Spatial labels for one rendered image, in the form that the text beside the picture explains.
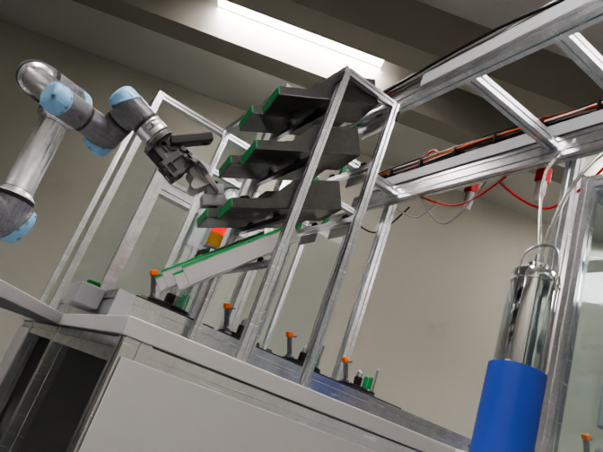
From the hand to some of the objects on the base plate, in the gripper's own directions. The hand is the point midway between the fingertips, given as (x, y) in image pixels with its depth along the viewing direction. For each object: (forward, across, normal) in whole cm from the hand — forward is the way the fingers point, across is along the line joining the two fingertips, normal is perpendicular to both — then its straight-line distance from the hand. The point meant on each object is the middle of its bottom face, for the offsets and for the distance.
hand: (214, 189), depth 147 cm
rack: (+38, +7, -30) cm, 49 cm away
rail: (+3, -50, -46) cm, 68 cm away
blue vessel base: (+102, +18, +1) cm, 104 cm away
